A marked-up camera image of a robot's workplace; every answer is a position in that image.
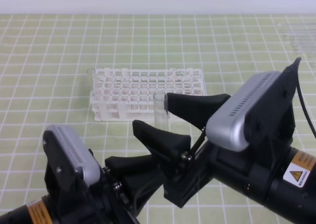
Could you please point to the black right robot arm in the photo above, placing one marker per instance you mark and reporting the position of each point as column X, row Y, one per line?
column 255, row 159

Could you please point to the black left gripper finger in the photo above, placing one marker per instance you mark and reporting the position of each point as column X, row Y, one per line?
column 137, row 190
column 140, row 168

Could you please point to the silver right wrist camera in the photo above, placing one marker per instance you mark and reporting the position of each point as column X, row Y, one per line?
column 253, row 112

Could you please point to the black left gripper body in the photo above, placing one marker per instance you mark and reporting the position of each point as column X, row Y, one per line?
column 101, row 203

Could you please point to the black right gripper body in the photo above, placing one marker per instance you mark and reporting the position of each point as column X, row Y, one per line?
column 203, row 163

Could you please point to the spare clear glass test tubes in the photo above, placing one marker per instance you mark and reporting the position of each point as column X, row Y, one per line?
column 302, row 38

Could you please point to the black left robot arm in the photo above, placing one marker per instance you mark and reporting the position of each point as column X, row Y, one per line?
column 42, row 211

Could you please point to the white plastic test tube rack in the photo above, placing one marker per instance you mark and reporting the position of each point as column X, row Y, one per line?
column 127, row 94

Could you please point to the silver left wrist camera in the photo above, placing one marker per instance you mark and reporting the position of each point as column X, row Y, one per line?
column 69, row 161

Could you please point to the clear test tube in rack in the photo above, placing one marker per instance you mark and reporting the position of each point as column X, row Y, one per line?
column 91, row 78

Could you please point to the clear glass test tube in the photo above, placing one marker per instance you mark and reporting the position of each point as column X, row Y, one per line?
column 161, row 115

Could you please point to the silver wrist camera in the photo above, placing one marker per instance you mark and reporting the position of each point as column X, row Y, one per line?
column 253, row 112
column 69, row 161

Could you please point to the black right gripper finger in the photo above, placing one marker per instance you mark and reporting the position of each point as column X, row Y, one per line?
column 194, row 109
column 165, row 147

